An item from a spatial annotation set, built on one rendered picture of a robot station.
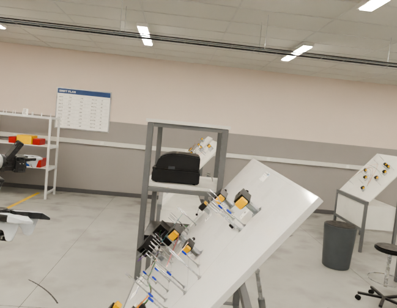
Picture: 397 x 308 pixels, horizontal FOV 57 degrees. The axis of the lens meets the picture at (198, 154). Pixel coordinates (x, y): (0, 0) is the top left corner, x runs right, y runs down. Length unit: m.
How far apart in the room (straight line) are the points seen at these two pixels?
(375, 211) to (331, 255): 1.50
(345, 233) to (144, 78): 5.55
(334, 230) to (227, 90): 4.53
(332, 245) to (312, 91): 4.63
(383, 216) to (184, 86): 4.98
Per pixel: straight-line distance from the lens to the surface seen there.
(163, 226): 2.05
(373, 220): 6.86
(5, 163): 2.05
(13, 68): 9.51
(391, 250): 4.65
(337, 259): 5.69
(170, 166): 2.26
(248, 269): 1.02
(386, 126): 10.06
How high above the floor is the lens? 1.83
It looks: 4 degrees down
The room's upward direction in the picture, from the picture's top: 6 degrees clockwise
